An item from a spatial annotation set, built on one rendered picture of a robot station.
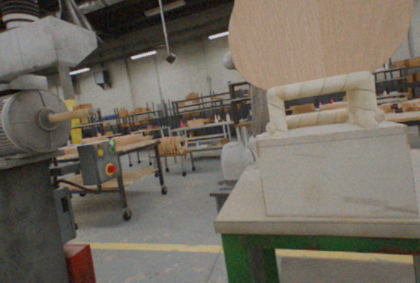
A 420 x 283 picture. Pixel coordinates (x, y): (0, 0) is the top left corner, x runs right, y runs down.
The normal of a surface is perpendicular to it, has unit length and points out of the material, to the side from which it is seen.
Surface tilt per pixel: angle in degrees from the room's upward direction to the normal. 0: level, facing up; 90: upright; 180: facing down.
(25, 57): 90
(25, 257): 90
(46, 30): 90
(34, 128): 93
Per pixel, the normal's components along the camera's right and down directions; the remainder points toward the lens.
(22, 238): 0.94, -0.13
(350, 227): -0.31, 0.10
